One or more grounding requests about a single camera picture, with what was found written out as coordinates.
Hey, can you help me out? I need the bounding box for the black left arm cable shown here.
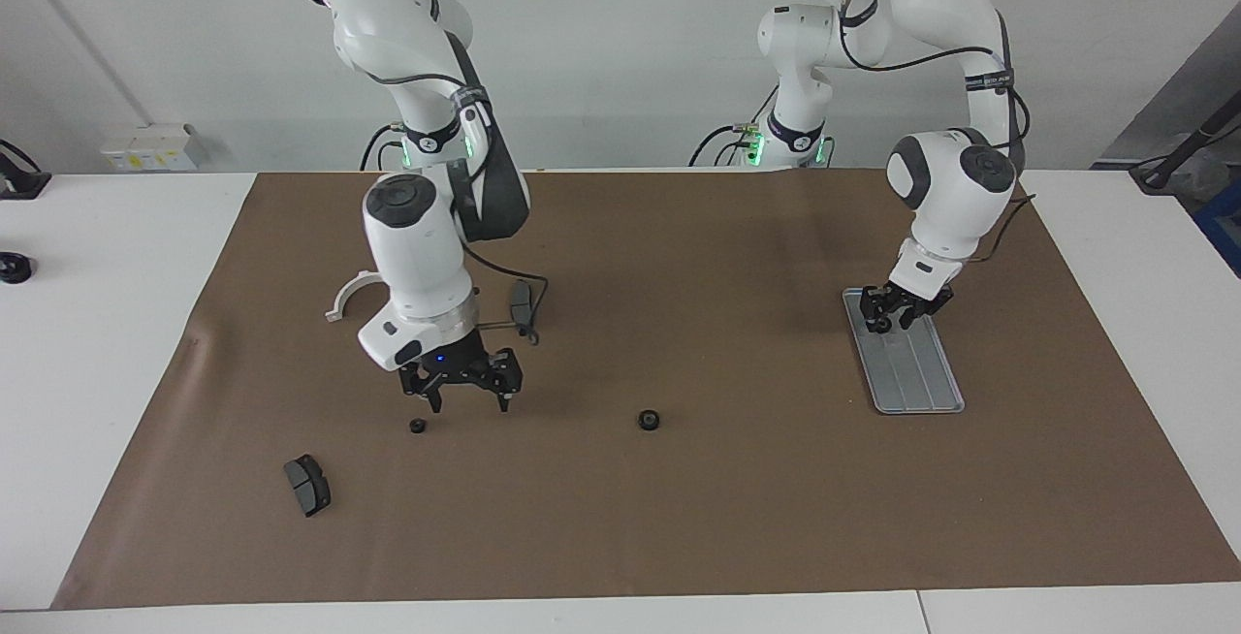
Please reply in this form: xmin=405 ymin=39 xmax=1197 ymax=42
xmin=839 ymin=0 xmax=1038 ymax=267

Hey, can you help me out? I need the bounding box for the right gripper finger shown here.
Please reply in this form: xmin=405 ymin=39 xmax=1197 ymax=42
xmin=480 ymin=348 xmax=525 ymax=412
xmin=399 ymin=363 xmax=445 ymax=414

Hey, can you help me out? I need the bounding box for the blue crate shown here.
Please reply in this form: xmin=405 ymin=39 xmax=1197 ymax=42
xmin=1193 ymin=178 xmax=1241 ymax=276

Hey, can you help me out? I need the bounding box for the black clamp base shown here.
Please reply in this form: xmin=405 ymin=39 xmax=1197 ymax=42
xmin=0 ymin=140 xmax=51 ymax=201

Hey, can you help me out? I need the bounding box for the white wall power box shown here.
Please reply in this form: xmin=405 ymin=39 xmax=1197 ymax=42
xmin=101 ymin=123 xmax=209 ymax=173

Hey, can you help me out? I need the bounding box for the silver ribbed metal tray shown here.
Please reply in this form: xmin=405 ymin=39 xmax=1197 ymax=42
xmin=842 ymin=287 xmax=967 ymax=416

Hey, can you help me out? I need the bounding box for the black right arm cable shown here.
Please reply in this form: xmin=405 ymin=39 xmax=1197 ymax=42
xmin=359 ymin=67 xmax=550 ymax=344

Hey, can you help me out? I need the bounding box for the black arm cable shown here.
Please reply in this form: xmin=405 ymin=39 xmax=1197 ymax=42
xmin=839 ymin=0 xmax=1038 ymax=267
xmin=359 ymin=67 xmax=550 ymax=344

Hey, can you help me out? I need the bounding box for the brown paper table mat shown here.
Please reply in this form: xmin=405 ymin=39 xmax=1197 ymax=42
xmin=50 ymin=169 xmax=1241 ymax=612

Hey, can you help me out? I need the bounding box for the dark grey brake pad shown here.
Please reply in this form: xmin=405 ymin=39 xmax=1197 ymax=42
xmin=510 ymin=280 xmax=540 ymax=339
xmin=283 ymin=454 xmax=333 ymax=519

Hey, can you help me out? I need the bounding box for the black base power cable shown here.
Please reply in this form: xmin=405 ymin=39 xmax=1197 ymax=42
xmin=361 ymin=122 xmax=408 ymax=173
xmin=688 ymin=122 xmax=777 ymax=170

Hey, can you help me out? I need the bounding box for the black tripod stand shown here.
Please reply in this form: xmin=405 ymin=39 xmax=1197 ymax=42
xmin=1130 ymin=91 xmax=1241 ymax=194

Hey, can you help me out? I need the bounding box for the white plastic half-ring clamp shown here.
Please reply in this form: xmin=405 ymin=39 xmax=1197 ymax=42
xmin=325 ymin=269 xmax=384 ymax=324

